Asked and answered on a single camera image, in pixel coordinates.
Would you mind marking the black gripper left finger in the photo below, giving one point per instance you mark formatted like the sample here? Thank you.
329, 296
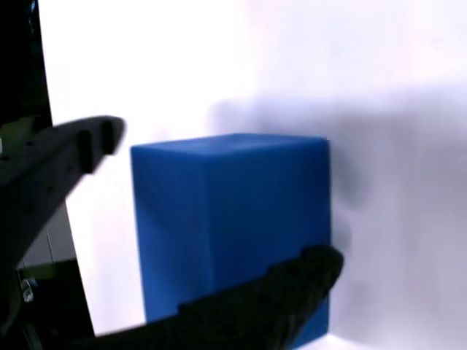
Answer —
47, 167

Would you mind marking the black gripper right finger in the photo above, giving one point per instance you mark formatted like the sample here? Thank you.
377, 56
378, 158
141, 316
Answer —
248, 313

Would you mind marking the blue block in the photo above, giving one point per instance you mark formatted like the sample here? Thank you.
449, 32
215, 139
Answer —
233, 204

